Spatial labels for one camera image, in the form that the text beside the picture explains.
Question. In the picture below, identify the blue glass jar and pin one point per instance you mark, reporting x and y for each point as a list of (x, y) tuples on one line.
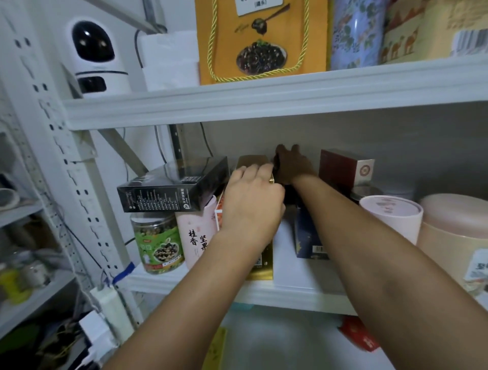
[(357, 34)]

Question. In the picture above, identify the person's left forearm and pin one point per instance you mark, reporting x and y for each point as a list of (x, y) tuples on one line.
[(190, 312)]

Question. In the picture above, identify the yellow box white label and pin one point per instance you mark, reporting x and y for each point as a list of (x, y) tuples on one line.
[(263, 267)]

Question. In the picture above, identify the person's left hand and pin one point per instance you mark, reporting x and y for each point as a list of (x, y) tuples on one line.
[(251, 206)]

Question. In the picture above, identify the small pink canister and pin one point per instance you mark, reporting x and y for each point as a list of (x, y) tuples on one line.
[(197, 236)]

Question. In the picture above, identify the white security camera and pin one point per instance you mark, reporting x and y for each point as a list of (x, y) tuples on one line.
[(95, 53)]

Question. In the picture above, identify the person's right hand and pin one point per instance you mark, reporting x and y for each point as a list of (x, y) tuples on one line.
[(293, 166)]

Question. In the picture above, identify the small white device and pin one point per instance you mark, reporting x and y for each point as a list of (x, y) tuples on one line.
[(9, 200)]

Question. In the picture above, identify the pink cylinder canister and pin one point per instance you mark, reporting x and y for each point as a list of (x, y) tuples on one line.
[(393, 217)]

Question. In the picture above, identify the clear green label nut jar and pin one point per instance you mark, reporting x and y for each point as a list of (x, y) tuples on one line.
[(158, 244)]

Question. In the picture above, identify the white metal shelving unit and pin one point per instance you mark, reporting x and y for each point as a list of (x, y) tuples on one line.
[(305, 91)]

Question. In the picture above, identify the person's right forearm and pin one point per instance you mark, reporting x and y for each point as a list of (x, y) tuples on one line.
[(389, 282)]

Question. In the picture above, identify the orange patterned box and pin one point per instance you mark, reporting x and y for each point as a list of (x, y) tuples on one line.
[(219, 213)]

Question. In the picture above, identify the tall black and yellow box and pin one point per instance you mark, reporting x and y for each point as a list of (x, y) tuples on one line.
[(171, 187)]

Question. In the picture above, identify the dark blue moon box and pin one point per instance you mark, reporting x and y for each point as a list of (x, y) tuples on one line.
[(309, 236)]

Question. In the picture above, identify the white power adapter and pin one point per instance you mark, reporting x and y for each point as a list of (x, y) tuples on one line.
[(95, 328)]

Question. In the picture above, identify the blue tape strip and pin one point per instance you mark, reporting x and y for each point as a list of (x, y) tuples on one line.
[(124, 273)]

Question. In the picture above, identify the beige cylinder canister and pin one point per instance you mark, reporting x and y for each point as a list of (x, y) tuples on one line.
[(457, 236)]

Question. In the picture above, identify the red pouch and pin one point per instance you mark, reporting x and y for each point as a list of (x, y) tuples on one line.
[(360, 334)]

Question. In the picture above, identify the white power strip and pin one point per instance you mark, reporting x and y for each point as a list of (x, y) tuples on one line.
[(113, 312)]

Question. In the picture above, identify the small white box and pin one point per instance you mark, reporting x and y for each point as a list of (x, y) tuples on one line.
[(169, 61)]

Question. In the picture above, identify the green snack packet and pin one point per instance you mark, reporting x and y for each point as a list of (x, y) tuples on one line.
[(215, 349)]

